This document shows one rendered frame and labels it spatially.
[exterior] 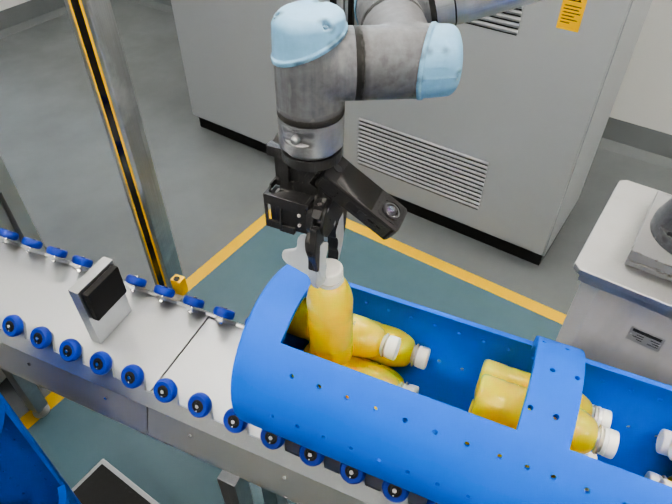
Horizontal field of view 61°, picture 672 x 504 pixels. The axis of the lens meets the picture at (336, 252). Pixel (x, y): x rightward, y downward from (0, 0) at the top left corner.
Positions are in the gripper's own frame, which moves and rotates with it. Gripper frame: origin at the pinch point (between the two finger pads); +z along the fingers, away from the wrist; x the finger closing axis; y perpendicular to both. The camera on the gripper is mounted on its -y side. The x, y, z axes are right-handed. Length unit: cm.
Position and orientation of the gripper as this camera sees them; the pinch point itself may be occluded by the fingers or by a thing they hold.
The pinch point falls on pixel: (328, 271)
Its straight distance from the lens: 79.9
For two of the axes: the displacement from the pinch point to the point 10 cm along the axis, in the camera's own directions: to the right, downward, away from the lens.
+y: -9.1, -2.8, 2.9
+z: 0.0, 7.2, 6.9
